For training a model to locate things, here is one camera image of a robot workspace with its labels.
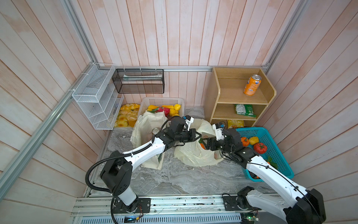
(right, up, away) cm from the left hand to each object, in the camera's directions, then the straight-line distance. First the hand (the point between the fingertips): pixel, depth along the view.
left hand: (202, 138), depth 76 cm
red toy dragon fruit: (-27, +19, +31) cm, 45 cm away
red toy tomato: (+42, -8, +14) cm, 45 cm away
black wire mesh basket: (-43, +40, +28) cm, 65 cm away
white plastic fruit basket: (-40, +26, +38) cm, 61 cm away
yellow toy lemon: (-14, +21, +37) cm, 45 cm away
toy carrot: (-1, -3, -1) cm, 3 cm away
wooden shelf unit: (+22, +27, +9) cm, 36 cm away
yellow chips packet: (+29, +8, +28) cm, 41 cm away
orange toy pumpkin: (+33, -4, +17) cm, 37 cm away
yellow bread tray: (-52, +14, +28) cm, 60 cm away
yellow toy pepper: (+40, -4, +19) cm, 44 cm away
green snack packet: (+33, +17, +15) cm, 40 cm away
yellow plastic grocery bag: (-6, -9, +2) cm, 11 cm away
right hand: (+3, 0, +4) cm, 5 cm away
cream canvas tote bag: (-36, +1, +8) cm, 37 cm away
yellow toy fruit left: (-34, +21, +39) cm, 56 cm away
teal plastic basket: (+44, -4, +19) cm, 48 cm away
